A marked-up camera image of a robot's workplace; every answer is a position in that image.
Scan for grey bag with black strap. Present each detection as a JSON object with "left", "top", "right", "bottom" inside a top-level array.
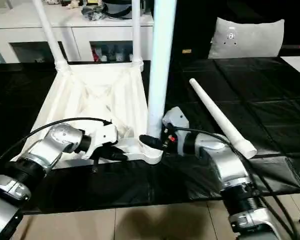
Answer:
[{"left": 103, "top": 0, "right": 156, "bottom": 18}]

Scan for small plush toy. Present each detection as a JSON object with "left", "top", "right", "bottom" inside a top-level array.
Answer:
[{"left": 66, "top": 0, "right": 81, "bottom": 10}]

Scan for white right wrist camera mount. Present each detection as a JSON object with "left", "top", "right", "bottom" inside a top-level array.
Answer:
[{"left": 161, "top": 106, "right": 191, "bottom": 156}]

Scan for white plastic table leg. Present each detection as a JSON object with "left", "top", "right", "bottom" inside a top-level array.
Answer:
[
  {"left": 188, "top": 77, "right": 258, "bottom": 160},
  {"left": 32, "top": 0, "right": 71, "bottom": 72},
  {"left": 131, "top": 0, "right": 144, "bottom": 70},
  {"left": 146, "top": 0, "right": 178, "bottom": 140}
]

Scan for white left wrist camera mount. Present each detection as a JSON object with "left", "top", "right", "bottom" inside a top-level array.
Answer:
[{"left": 82, "top": 123, "right": 119, "bottom": 160}]

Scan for black table mat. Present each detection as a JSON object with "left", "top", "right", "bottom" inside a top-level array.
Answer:
[{"left": 0, "top": 58, "right": 300, "bottom": 215}]

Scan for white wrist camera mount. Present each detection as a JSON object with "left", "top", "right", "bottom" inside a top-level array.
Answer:
[
  {"left": 161, "top": 106, "right": 191, "bottom": 156},
  {"left": 82, "top": 123, "right": 119, "bottom": 160}
]

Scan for white plastic table top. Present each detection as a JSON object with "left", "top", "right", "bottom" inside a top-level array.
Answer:
[{"left": 11, "top": 61, "right": 164, "bottom": 171}]

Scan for white pillow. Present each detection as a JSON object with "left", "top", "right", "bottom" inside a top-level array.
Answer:
[{"left": 207, "top": 16, "right": 285, "bottom": 60}]

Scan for white glass-door cabinet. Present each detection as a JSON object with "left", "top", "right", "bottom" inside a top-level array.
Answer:
[{"left": 0, "top": 0, "right": 155, "bottom": 63}]

